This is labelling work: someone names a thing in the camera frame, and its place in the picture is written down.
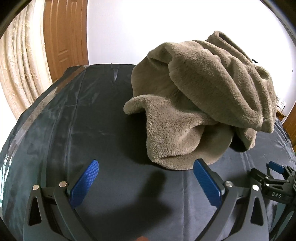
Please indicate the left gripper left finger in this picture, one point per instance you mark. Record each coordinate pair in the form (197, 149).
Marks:
(51, 214)

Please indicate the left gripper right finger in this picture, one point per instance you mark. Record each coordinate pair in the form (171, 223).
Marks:
(224, 195)

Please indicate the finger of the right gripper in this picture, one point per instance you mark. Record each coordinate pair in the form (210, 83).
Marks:
(276, 167)

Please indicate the brown fleece blanket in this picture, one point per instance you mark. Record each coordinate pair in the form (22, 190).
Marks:
(197, 96)

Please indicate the wooden door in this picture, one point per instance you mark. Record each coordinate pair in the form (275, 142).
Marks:
(290, 127)
(65, 35)

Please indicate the wooden desk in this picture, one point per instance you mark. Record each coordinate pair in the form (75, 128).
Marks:
(280, 115)

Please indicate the dark bed cover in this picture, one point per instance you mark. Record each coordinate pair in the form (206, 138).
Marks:
(80, 118)

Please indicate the beige curtain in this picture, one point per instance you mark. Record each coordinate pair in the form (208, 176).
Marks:
(25, 72)

